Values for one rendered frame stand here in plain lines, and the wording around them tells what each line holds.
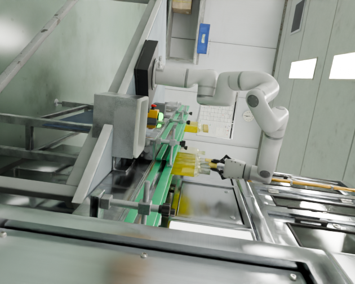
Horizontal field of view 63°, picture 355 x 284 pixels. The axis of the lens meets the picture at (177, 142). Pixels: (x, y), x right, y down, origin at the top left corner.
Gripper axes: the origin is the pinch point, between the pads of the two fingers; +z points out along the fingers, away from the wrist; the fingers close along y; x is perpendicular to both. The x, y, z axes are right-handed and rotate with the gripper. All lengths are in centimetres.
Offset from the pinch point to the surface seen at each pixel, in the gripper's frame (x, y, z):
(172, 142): 30.5, 14.4, 14.2
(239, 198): 5.9, -12.3, -15.4
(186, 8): -473, 188, 191
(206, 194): 9.8, -13.0, 0.2
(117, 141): 53, 16, 27
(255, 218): 22.7, -13.5, -24.8
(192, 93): -547, 11, 174
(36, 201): 54, -16, 63
